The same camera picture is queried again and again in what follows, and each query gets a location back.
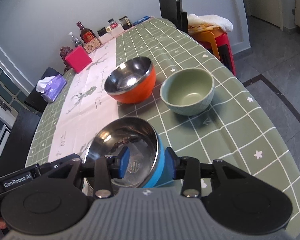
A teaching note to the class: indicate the clear water bottle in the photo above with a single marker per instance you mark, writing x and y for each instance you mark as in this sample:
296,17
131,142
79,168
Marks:
75,40

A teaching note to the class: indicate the blue steel bowl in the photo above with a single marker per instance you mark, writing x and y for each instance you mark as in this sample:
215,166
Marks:
146,151

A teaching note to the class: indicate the small wooden radio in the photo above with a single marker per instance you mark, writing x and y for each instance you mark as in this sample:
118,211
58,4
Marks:
92,45

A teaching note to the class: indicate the green checked tablecloth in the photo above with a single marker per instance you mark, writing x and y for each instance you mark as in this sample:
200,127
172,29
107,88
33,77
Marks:
234,127

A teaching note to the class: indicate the black lidded jar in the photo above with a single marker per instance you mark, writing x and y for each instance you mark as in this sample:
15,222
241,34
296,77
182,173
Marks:
102,32

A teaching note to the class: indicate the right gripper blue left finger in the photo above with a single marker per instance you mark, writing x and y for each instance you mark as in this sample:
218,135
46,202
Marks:
107,168

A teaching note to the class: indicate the black chair near left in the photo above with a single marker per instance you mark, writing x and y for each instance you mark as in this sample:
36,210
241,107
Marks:
16,149

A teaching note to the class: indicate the brown liquor bottle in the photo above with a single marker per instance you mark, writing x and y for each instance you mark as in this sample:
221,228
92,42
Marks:
86,34

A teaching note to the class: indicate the white towel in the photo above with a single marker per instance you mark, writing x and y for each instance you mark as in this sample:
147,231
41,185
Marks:
225,24

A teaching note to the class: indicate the red plastic stool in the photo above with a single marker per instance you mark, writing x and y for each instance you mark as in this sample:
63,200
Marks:
217,43

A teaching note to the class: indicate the red label spice jar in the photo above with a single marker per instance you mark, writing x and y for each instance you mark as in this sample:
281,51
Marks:
113,24

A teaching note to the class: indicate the purple tissue pack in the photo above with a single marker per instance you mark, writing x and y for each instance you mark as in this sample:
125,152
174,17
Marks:
51,87

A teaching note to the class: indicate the orange steel bowl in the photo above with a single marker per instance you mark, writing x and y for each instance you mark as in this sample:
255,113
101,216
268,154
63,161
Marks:
132,81

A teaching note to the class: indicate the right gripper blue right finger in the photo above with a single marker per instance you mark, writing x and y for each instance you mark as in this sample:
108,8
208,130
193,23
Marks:
186,169

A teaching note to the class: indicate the blue packet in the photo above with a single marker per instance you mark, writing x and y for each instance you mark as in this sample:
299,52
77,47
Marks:
143,19

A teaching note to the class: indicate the white condiment box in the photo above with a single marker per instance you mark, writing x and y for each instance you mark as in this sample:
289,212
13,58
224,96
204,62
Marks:
113,33

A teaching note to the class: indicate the black chair far right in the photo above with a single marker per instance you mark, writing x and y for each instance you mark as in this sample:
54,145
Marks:
172,10

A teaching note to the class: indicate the green ceramic bowl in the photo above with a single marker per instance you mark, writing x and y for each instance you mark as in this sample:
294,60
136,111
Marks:
188,92

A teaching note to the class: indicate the dark glass jar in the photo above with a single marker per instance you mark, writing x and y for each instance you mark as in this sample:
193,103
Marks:
125,23

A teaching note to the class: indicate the pink box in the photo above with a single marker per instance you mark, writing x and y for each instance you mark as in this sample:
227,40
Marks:
78,59

